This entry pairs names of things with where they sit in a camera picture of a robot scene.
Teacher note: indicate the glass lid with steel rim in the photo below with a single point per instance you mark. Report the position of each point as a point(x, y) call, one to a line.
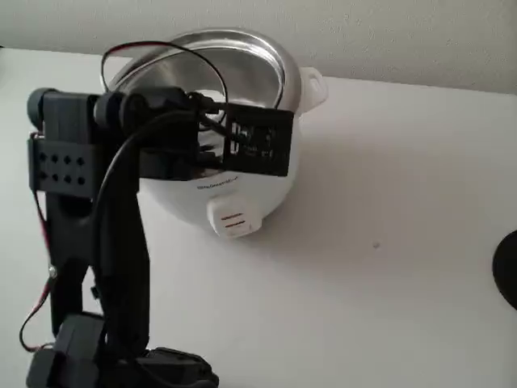
point(292, 77)

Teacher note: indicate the black wrist camera board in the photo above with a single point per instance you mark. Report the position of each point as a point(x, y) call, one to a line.
point(262, 141)

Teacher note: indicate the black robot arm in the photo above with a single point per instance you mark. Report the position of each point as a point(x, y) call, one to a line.
point(121, 262)

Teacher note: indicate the white rice cooker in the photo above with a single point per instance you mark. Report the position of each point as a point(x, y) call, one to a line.
point(262, 194)

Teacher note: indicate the black round object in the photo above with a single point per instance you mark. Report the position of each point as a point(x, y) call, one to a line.
point(507, 271)

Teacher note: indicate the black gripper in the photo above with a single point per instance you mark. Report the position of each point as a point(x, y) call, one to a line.
point(170, 163)

